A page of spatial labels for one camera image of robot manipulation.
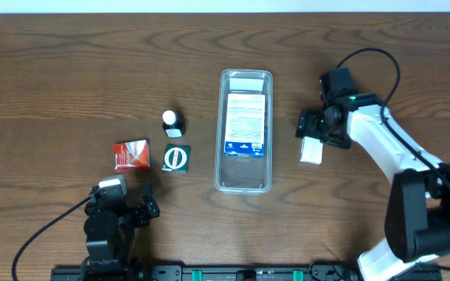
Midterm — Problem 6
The white green medicine box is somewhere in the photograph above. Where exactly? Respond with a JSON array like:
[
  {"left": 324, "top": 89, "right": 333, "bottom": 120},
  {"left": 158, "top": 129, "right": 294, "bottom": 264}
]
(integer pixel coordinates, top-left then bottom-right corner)
[{"left": 300, "top": 137, "right": 323, "bottom": 165}]

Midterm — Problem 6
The red orange box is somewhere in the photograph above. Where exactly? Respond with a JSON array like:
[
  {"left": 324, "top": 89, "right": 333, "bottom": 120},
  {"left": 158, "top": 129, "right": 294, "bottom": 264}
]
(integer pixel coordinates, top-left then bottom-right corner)
[{"left": 112, "top": 140, "right": 151, "bottom": 173}]

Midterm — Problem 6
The dark green square box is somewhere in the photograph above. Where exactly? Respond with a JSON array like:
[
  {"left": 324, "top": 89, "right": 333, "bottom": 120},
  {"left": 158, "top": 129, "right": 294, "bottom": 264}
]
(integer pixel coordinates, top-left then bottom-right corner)
[{"left": 162, "top": 144, "right": 191, "bottom": 173}]

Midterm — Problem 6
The dark bottle white cap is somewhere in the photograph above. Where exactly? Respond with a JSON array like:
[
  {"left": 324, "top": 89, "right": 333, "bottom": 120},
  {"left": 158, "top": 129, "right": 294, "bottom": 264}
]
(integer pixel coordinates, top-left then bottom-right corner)
[{"left": 162, "top": 110, "right": 185, "bottom": 138}]

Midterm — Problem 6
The blue tall box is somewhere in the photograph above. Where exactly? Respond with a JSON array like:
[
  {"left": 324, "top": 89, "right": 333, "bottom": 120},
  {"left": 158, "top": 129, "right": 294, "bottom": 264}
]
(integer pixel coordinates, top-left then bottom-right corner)
[{"left": 224, "top": 93, "right": 266, "bottom": 158}]

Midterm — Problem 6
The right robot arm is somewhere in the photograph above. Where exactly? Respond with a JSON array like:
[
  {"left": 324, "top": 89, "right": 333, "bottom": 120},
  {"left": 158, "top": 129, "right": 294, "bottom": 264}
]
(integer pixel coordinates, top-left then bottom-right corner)
[{"left": 295, "top": 93, "right": 450, "bottom": 280}]

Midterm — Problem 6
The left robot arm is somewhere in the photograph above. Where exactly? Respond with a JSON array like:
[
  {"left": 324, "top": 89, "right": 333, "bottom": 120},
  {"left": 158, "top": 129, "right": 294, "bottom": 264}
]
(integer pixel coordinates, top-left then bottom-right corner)
[{"left": 84, "top": 181, "right": 160, "bottom": 280}]

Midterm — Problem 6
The clear plastic container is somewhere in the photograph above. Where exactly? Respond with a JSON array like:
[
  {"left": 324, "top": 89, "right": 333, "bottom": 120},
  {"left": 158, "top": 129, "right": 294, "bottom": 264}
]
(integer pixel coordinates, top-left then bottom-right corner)
[{"left": 214, "top": 69, "right": 273, "bottom": 195}]

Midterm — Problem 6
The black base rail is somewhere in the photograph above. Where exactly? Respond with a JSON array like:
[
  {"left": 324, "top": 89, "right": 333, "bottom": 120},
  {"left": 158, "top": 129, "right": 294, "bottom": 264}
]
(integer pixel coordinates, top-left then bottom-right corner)
[{"left": 51, "top": 263, "right": 443, "bottom": 281}]

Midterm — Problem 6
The left black cable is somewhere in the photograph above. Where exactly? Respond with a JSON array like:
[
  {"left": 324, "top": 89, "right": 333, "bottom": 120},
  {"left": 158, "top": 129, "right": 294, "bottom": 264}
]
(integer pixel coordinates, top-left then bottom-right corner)
[{"left": 12, "top": 197, "right": 93, "bottom": 281}]

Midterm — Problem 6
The black cable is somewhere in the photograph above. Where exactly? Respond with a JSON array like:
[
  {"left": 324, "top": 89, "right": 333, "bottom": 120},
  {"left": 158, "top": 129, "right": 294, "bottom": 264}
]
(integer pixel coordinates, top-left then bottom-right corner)
[
  {"left": 336, "top": 47, "right": 450, "bottom": 272},
  {"left": 12, "top": 197, "right": 93, "bottom": 281}
]

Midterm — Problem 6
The right black cable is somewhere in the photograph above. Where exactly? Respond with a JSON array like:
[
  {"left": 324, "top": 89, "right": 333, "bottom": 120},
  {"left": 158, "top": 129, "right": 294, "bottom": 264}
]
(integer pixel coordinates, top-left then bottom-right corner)
[{"left": 336, "top": 47, "right": 450, "bottom": 272}]

